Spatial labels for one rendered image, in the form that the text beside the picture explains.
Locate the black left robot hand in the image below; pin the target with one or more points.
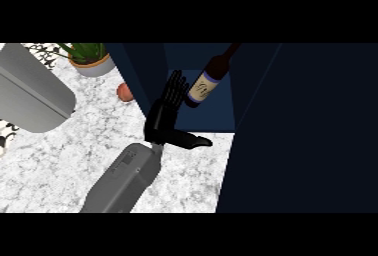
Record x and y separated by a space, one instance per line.
160 123

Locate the dark wine bottle, cream label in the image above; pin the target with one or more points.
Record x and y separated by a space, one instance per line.
206 85

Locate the green plant in grey pot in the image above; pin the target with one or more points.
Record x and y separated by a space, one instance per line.
91 63

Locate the dark blue cabinet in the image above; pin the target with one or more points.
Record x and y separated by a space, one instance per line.
148 73

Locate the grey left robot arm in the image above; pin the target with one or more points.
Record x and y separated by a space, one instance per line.
126 180

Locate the dark blue cabinet door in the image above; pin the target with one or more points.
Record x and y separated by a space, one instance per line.
305 133

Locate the reddish round fruit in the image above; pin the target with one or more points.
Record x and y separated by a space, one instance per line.
125 93

